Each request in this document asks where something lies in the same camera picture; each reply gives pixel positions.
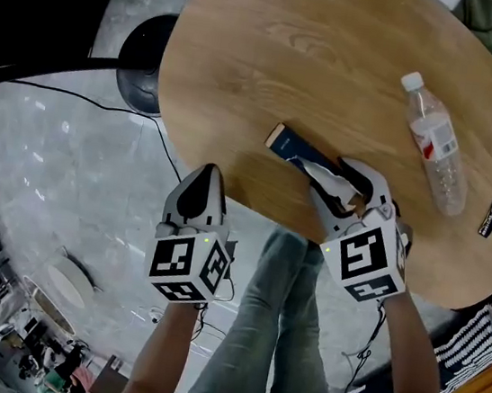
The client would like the black pedestal fan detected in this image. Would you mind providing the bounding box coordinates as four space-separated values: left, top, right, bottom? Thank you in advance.
0 0 180 277

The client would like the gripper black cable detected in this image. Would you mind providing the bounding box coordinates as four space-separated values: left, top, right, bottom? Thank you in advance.
188 270 238 348
335 296 389 393

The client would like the person's right leg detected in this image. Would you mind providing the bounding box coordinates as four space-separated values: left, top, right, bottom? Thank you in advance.
267 237 361 393

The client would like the wooden coffee table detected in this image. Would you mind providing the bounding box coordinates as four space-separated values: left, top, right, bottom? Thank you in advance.
131 0 492 317

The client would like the clear plastic water bottle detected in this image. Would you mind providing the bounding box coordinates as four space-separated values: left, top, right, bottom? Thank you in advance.
382 69 485 219

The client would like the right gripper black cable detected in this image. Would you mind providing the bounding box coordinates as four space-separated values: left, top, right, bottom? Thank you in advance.
335 296 389 393

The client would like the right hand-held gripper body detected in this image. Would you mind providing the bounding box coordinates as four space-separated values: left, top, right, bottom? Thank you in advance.
312 188 419 309

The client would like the person's left forearm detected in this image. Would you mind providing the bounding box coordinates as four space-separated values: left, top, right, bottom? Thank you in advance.
109 291 206 393

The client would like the person's right forearm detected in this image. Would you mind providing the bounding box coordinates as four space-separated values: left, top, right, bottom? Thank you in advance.
367 287 456 393

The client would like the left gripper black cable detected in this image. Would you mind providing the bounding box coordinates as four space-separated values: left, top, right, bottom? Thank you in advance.
188 270 238 348

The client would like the black white striped blanket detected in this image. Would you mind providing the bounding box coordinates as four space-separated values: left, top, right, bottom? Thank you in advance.
331 284 492 393

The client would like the fan power cable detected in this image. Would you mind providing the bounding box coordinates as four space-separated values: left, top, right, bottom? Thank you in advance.
0 77 194 183

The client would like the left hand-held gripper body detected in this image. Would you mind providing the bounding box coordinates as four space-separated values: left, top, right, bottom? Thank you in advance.
144 219 237 310

